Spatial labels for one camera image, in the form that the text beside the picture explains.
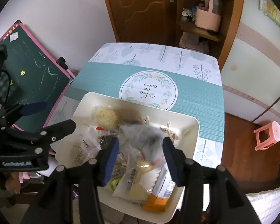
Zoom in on clear packet white label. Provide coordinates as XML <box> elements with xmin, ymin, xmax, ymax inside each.
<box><xmin>73</xmin><ymin>134</ymin><xmax>101</xmax><ymax>167</ymax></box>

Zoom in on green wafer packet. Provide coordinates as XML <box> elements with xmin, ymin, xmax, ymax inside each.
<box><xmin>108</xmin><ymin>178</ymin><xmax>122</xmax><ymax>192</ymax></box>

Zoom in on white cream serving tray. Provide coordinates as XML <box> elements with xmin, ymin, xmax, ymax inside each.
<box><xmin>55</xmin><ymin>92</ymin><xmax>200</xmax><ymax>223</ymax></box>

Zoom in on white printed snack bag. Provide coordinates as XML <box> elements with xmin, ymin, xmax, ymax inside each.
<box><xmin>120</xmin><ymin>124</ymin><xmax>166</xmax><ymax>167</ymax></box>

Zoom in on clear bag yellow puffs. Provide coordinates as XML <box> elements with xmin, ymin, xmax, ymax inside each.
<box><xmin>91</xmin><ymin>107</ymin><xmax>119</xmax><ymax>130</ymax></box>

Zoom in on yellow white cake packet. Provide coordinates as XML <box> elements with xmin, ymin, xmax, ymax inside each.
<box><xmin>112</xmin><ymin>159</ymin><xmax>163</xmax><ymax>203</ymax></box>

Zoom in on orange snack packet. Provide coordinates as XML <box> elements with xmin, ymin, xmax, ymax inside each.
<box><xmin>142</xmin><ymin>194</ymin><xmax>168</xmax><ymax>213</ymax></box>

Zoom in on person's left hand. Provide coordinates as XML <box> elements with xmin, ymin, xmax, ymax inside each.
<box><xmin>5</xmin><ymin>172</ymin><xmax>21</xmax><ymax>194</ymax></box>

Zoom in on teal patterned tablecloth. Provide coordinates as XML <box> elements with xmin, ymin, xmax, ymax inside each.
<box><xmin>49</xmin><ymin>43</ymin><xmax>225</xmax><ymax>168</ymax></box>

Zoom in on white quilted bedding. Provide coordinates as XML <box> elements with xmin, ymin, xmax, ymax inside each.
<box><xmin>246</xmin><ymin>187</ymin><xmax>280</xmax><ymax>223</ymax></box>

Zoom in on pink plastic stool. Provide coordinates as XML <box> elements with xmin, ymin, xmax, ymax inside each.
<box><xmin>253</xmin><ymin>121</ymin><xmax>280</xmax><ymax>151</ymax></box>

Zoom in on white wardrobe sliding doors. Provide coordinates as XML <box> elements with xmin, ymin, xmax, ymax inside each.
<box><xmin>221</xmin><ymin>0</ymin><xmax>280</xmax><ymax>125</ymax></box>

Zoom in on folded cloth on shelf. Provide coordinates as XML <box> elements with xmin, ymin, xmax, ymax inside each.
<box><xmin>179</xmin><ymin>32</ymin><xmax>209</xmax><ymax>54</ymax></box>

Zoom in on pink storage basket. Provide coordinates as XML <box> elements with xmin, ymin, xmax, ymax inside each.
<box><xmin>195</xmin><ymin>0</ymin><xmax>222</xmax><ymax>32</ymax></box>

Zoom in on brown wooden door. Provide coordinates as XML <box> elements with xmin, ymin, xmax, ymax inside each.
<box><xmin>105</xmin><ymin>0</ymin><xmax>177</xmax><ymax>46</ymax></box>

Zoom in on wooden corner shelf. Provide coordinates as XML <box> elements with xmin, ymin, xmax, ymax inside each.
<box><xmin>177</xmin><ymin>0</ymin><xmax>244</xmax><ymax>69</ymax></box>

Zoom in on green chalkboard pink frame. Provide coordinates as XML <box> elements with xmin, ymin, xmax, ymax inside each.
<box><xmin>0</xmin><ymin>20</ymin><xmax>74</xmax><ymax>132</ymax></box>

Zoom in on wall calendar poster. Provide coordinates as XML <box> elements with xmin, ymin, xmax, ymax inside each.
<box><xmin>259</xmin><ymin>0</ymin><xmax>280</xmax><ymax>27</ymax></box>

